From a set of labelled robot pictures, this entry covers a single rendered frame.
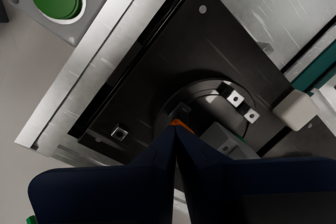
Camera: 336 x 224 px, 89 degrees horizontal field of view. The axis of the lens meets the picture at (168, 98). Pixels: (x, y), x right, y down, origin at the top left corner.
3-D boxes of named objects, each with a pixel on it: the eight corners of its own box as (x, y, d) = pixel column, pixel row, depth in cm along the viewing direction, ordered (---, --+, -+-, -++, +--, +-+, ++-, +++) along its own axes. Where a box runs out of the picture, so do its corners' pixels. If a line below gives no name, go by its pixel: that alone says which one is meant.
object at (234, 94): (219, 94, 20) (225, 99, 19) (228, 84, 20) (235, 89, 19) (229, 103, 21) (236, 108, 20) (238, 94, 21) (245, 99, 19)
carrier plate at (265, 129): (80, 133, 24) (75, 143, 22) (196, -18, 19) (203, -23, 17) (198, 192, 33) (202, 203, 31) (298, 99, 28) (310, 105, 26)
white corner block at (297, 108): (262, 105, 27) (281, 118, 23) (284, 83, 26) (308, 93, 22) (277, 120, 29) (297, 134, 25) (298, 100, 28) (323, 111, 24)
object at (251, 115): (235, 110, 22) (242, 116, 20) (244, 101, 21) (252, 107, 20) (245, 118, 22) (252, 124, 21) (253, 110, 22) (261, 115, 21)
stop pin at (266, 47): (244, 46, 25) (262, 50, 22) (250, 40, 25) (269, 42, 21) (249, 52, 26) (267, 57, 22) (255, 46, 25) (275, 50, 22)
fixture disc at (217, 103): (131, 133, 23) (130, 143, 21) (202, 50, 20) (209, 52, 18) (202, 173, 28) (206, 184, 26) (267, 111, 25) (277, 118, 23)
